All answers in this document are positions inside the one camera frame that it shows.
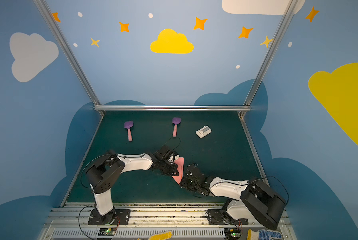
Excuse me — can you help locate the pink square paper sheet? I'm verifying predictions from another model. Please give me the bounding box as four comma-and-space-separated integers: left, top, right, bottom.
172, 157, 184, 185

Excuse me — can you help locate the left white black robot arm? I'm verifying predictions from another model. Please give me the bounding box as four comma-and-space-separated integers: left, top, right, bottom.
84, 145, 184, 226

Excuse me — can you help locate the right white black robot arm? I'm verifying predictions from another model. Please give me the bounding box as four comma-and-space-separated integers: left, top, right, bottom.
173, 163, 288, 230

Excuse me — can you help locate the right purple pink spatula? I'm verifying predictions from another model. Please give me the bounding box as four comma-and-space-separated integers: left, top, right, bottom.
172, 117, 181, 138

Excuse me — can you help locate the purple pink spatula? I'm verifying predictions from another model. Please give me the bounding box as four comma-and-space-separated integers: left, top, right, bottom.
172, 117, 181, 138
124, 121, 134, 142

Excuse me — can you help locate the white small plastic device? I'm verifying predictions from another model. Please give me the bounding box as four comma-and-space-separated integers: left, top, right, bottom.
195, 126, 212, 139

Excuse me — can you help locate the left purple pink spatula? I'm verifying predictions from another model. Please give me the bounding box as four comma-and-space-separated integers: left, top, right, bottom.
124, 121, 134, 142

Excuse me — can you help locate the yellow glove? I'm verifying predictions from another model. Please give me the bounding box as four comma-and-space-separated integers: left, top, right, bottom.
147, 231, 173, 240

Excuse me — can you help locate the right green circuit board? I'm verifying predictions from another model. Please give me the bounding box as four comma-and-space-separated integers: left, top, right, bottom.
224, 228, 241, 240

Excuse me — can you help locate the green circuit board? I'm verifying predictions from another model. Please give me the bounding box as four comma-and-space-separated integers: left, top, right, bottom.
224, 228, 241, 240
98, 228, 117, 236

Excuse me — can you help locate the blue white glove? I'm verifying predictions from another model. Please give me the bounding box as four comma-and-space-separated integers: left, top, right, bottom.
247, 229, 283, 240

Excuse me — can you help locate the left green circuit board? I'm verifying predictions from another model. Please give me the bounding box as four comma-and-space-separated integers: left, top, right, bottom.
98, 228, 117, 236

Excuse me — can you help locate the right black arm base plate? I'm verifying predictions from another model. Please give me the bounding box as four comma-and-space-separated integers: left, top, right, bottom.
205, 209, 249, 226

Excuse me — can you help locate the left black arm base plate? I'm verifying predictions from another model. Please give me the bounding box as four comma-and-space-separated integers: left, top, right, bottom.
88, 208, 131, 226

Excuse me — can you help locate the horizontal aluminium frame bar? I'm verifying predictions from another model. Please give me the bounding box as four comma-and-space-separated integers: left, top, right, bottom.
94, 105, 251, 112

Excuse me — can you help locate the right aluminium frame post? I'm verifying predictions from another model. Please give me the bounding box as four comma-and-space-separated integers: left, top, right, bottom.
239, 0, 299, 120

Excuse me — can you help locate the aluminium frame post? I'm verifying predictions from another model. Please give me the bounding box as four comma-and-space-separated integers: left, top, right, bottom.
33, 0, 101, 106
239, 0, 299, 120

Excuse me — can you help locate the aluminium front rail base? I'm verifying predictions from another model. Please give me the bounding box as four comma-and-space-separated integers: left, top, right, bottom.
36, 202, 298, 240

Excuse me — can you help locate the left aluminium frame post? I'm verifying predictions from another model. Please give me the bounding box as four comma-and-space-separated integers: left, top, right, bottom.
33, 0, 101, 106

